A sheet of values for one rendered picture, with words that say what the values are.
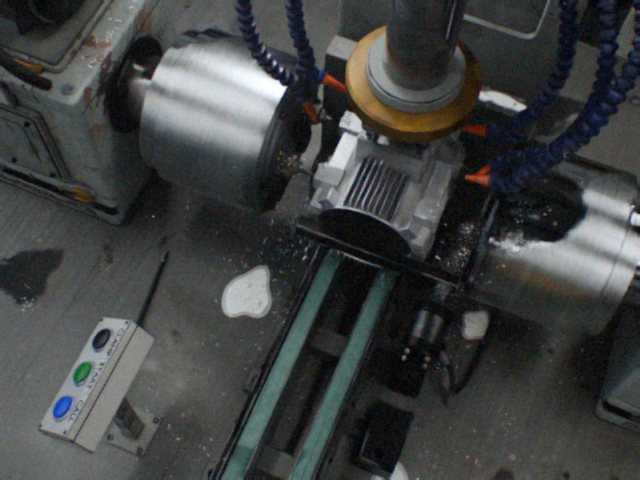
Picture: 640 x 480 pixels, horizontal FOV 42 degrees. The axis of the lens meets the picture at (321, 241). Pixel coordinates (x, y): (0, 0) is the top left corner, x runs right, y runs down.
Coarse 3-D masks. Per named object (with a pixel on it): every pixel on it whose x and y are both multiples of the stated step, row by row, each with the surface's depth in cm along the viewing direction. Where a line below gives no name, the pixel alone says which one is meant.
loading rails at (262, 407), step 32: (320, 256) 133; (320, 288) 131; (384, 288) 131; (288, 320) 128; (320, 320) 136; (384, 320) 128; (288, 352) 126; (320, 352) 135; (352, 352) 127; (256, 384) 123; (288, 384) 127; (352, 384) 123; (256, 416) 122; (320, 416) 122; (352, 416) 132; (224, 448) 119; (256, 448) 120; (320, 448) 120
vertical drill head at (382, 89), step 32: (416, 0) 92; (448, 0) 92; (384, 32) 112; (416, 32) 96; (448, 32) 97; (352, 64) 110; (384, 64) 106; (416, 64) 101; (448, 64) 104; (352, 96) 108; (384, 96) 106; (416, 96) 105; (448, 96) 106; (384, 128) 107; (416, 128) 106; (448, 128) 107
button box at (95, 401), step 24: (120, 336) 109; (144, 336) 112; (96, 360) 109; (120, 360) 109; (144, 360) 112; (72, 384) 109; (96, 384) 106; (120, 384) 109; (72, 408) 106; (96, 408) 106; (48, 432) 106; (72, 432) 104; (96, 432) 106
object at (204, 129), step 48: (192, 48) 121; (240, 48) 122; (144, 96) 127; (192, 96) 118; (240, 96) 118; (288, 96) 119; (144, 144) 125; (192, 144) 120; (240, 144) 118; (288, 144) 127; (240, 192) 122
